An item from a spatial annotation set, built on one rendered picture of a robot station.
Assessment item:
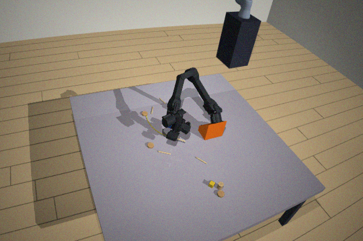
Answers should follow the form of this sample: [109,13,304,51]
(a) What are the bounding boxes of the small yellow cube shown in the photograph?
[208,181,215,188]

